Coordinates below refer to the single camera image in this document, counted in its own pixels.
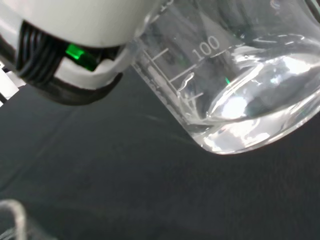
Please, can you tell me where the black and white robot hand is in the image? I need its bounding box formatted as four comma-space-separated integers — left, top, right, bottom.
0, 0, 167, 105

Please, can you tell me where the black bench cloth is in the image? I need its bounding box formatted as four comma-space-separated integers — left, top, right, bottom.
0, 67, 320, 240

